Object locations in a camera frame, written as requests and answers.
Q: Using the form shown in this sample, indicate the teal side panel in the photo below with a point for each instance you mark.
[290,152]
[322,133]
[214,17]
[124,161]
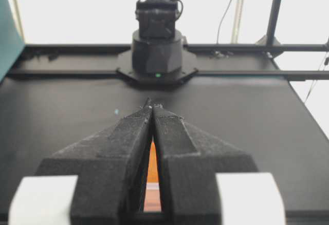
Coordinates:
[12,43]

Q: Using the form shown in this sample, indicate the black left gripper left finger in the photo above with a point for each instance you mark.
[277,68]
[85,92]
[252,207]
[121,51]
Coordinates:
[91,181]

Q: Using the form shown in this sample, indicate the black aluminium frame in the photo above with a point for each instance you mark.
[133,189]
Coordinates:
[270,44]

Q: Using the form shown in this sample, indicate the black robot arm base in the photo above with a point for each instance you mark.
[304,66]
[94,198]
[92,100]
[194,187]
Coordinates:
[157,54]

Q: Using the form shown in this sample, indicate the orange towel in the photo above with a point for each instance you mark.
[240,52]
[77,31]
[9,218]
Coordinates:
[152,195]

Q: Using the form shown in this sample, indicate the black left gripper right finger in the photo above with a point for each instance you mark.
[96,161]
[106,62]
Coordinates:
[205,180]

